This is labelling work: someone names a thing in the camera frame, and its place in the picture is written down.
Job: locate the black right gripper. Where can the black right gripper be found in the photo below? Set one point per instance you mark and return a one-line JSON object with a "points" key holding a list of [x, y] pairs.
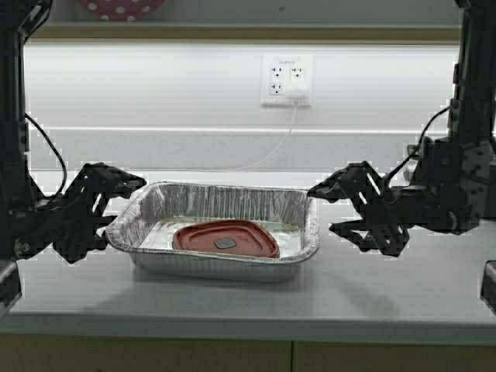
{"points": [[447, 193]]}

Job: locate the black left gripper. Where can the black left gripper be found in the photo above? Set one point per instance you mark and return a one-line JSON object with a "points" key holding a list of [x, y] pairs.
{"points": [[70, 223]]}

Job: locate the aluminium foil baking tray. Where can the aluminium foil baking tray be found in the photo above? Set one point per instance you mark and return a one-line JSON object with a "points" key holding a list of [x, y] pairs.
{"points": [[145, 228]]}

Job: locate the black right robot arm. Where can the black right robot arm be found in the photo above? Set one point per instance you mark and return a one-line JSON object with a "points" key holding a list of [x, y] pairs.
{"points": [[471, 110]]}

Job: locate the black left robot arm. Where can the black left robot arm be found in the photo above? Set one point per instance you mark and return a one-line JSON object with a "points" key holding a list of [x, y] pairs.
{"points": [[19, 191]]}

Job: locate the red plastic container lid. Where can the red plastic container lid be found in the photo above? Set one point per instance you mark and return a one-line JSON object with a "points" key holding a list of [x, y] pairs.
{"points": [[228, 236]]}

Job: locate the left wooden drawer front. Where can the left wooden drawer front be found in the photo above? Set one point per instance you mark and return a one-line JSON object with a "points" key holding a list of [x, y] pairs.
{"points": [[71, 353]]}

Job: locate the wooden drawer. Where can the wooden drawer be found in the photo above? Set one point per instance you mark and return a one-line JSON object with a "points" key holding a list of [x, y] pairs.
{"points": [[383, 357], [71, 353]]}

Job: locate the right wooden drawer front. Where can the right wooden drawer front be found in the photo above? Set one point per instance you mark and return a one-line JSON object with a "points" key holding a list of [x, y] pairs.
{"points": [[383, 357]]}

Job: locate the red polka dot plate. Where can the red polka dot plate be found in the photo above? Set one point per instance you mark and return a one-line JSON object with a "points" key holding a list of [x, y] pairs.
{"points": [[120, 10]]}

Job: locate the left grey robot base bracket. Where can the left grey robot base bracket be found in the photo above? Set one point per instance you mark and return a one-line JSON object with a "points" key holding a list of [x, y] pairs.
{"points": [[10, 286]]}

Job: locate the right grey robot base bracket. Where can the right grey robot base bracket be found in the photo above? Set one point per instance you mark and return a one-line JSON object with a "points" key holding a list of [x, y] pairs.
{"points": [[488, 285]]}

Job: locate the white wall power outlet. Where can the white wall power outlet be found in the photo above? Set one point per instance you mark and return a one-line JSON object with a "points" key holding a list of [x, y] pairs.
{"points": [[279, 72]]}

